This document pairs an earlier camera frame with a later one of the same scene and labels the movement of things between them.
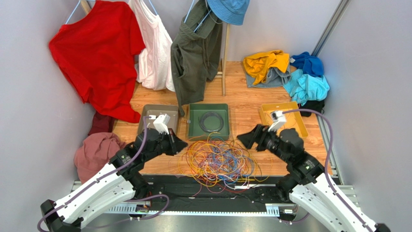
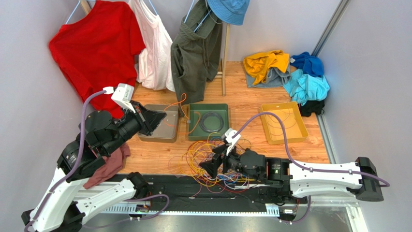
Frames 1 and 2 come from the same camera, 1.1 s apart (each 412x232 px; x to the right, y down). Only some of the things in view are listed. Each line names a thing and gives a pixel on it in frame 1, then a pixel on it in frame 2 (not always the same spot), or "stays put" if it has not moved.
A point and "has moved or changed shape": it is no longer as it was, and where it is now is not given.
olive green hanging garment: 196,52 stays put
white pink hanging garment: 153,65 stays put
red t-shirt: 97,52 stays put
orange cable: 215,160 has moved or changed shape
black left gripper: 176,144 to 151,118
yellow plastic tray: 294,120 stays put
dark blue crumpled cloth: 310,65 stays put
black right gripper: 259,138 to 220,160
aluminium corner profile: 330,27 stays put
